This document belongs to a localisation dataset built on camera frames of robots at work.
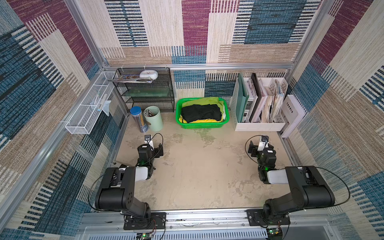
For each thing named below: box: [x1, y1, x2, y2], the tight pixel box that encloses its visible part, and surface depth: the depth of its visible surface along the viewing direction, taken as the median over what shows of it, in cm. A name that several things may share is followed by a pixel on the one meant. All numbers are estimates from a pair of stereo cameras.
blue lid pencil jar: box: [130, 106, 149, 133], surface depth 101 cm
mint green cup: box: [143, 105, 164, 132], surface depth 104 cm
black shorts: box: [181, 104, 222, 123], surface depth 103 cm
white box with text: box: [281, 94, 307, 139], surface depth 97 cm
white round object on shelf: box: [139, 69, 159, 81], surface depth 91 cm
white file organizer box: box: [230, 77, 289, 132], surface depth 102 cm
